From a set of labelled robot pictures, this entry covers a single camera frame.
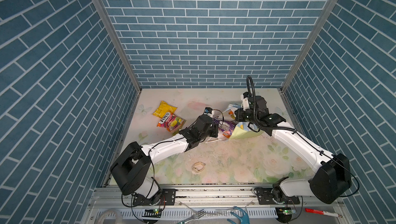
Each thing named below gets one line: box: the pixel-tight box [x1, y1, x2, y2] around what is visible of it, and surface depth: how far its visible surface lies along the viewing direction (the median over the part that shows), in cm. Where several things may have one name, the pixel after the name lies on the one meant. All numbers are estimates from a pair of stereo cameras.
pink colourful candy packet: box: [156, 110, 187, 136], surface depth 99 cm
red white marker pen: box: [305, 208, 343, 218], surface depth 71 cm
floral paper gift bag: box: [218, 103, 264, 140], surface depth 82 cm
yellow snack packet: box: [152, 100, 178, 119], surface depth 107 cm
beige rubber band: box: [191, 161, 206, 173], surface depth 84 cm
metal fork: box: [176, 209, 206, 224], surface depth 70 cm
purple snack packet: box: [218, 119, 239, 134], surface depth 85 cm
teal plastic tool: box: [226, 205, 251, 224], surface depth 69 cm
